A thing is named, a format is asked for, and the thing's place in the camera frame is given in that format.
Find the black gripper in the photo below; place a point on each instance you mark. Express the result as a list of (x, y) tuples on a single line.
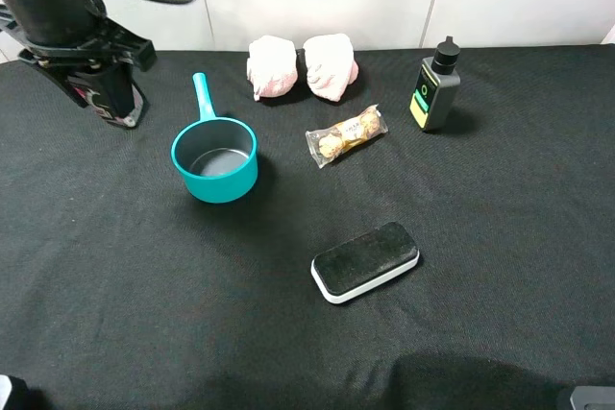
[(109, 43)]

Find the teal saucepan with handle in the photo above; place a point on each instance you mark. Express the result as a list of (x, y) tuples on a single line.
[(216, 156)]

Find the small black tin box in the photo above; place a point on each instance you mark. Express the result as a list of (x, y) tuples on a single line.
[(112, 93)]

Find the grey device bottom right corner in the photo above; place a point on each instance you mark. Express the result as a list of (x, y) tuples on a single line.
[(587, 398)]

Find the dark device bottom left corner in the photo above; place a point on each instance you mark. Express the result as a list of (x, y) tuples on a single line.
[(16, 395)]

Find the black tablecloth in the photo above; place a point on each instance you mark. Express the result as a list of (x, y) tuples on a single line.
[(120, 290)]

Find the grey bottle black cap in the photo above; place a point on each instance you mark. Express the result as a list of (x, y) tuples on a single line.
[(436, 87)]

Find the wrapped chocolate balls pack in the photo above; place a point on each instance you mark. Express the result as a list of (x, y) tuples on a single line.
[(326, 145)]

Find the black white board eraser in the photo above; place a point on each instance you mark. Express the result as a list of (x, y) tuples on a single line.
[(364, 263)]

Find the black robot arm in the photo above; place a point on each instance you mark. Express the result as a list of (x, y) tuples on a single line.
[(59, 22)]

